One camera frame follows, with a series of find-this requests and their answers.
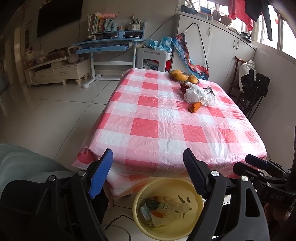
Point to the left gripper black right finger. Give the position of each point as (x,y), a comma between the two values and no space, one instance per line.
(197,174)

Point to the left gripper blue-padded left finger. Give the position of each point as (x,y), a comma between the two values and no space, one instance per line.
(99,175)

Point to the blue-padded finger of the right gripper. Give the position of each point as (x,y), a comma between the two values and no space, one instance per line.
(256,162)

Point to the white plastic bag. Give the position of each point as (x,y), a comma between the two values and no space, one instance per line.
(193,94)

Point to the red white snack wrapper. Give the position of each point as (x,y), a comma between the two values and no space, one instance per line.
(184,87)

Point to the yellow plastic trash bin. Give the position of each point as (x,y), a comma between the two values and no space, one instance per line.
(151,208)

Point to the person's right hand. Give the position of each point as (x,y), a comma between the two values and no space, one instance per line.
(281,223)

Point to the clear plastic bottle in bin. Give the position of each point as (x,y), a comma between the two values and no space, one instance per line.
(179,207)

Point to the orange fruit peel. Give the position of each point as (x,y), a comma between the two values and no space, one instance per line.
(195,107)

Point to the red white checkered tablecloth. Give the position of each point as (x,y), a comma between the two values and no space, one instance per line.
(147,125)

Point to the black folded chair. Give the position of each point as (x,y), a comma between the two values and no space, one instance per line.
(255,88)

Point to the dark wooden chair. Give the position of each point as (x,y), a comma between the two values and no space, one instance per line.
(234,90)

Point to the grey plastic chair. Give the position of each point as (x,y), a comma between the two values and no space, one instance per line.
(18,163)

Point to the dark wicker fruit basket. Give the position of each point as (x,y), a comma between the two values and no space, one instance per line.
(182,73)

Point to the yellow mango right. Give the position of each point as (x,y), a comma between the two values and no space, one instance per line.
(193,79)

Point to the yellow mango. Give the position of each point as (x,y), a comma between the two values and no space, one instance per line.
(193,79)
(173,72)
(180,77)

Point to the white bag on chair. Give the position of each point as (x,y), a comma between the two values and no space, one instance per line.
(244,69)

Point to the yellow mango front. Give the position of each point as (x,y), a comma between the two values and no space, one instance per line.
(180,77)

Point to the yellow mango left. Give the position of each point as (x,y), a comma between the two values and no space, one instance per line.
(173,72)

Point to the cream tv cabinet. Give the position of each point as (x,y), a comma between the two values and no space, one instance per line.
(57,71)

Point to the pink kettlebell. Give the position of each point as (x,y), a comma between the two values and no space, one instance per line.
(73,57)

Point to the white plastic stool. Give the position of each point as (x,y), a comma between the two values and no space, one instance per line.
(158,60)

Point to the white storage cabinet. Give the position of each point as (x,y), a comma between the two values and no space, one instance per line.
(220,46)

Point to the blue children's study desk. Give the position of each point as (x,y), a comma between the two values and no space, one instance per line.
(117,41)

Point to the blue crumpled cloth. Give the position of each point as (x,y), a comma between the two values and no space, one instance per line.
(164,44)

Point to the row of books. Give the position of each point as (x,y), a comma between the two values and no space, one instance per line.
(95,23)

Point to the white pen holder cup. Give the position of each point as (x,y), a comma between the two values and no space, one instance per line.
(134,25)

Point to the black hanging garment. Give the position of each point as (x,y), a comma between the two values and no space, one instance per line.
(254,8)

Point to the pink plush toy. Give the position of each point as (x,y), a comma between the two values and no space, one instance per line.
(108,16)

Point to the red hanging garment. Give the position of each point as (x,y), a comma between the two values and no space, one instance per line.
(236,9)

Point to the black wall television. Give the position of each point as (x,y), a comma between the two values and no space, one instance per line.
(57,13)

